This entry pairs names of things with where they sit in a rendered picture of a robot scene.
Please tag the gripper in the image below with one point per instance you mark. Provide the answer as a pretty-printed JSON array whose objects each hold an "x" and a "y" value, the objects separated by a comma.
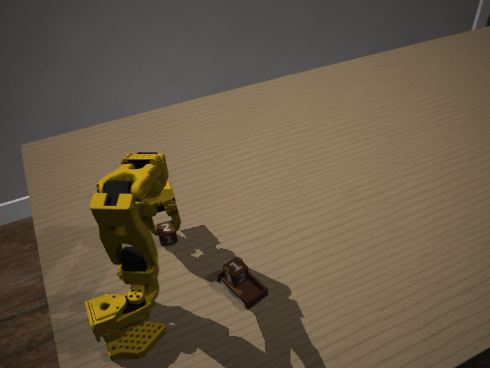
[{"x": 162, "y": 201}]

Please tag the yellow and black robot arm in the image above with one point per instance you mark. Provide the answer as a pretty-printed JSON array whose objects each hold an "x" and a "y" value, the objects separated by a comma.
[{"x": 114, "y": 205}]

